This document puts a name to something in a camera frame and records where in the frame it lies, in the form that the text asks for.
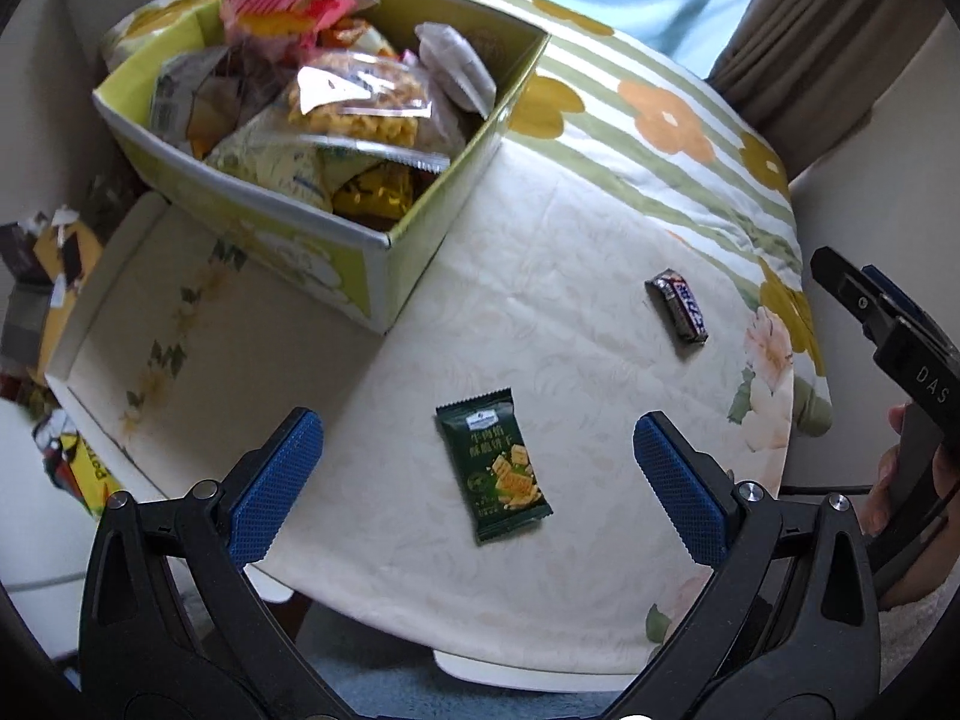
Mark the torn yellow carton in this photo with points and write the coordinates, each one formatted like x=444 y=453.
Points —
x=71 y=251

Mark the yellow-green cardboard box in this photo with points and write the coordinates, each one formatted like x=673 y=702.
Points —
x=300 y=255

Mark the golden snack packet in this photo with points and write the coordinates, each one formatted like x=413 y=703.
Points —
x=375 y=195

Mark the brown chocolate bar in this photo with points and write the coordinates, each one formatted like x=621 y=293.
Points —
x=679 y=307

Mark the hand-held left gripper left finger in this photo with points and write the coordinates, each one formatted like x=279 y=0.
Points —
x=277 y=487

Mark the red orange snack packet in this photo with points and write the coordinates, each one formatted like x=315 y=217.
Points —
x=356 y=34

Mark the floral striped quilt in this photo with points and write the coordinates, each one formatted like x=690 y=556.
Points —
x=637 y=112

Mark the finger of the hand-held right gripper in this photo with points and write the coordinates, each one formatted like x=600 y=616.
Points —
x=896 y=296
x=847 y=292

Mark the clear bag of orange snacks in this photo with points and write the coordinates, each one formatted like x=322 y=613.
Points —
x=352 y=105

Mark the beige curtain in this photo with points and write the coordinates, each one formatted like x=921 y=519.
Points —
x=825 y=52

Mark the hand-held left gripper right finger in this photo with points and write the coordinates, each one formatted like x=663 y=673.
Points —
x=679 y=487

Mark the yellow red printed bag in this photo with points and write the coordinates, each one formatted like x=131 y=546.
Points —
x=71 y=461

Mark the person's right hand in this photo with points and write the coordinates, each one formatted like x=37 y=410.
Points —
x=876 y=495

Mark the dark green snack packet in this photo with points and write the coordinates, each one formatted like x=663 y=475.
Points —
x=495 y=465

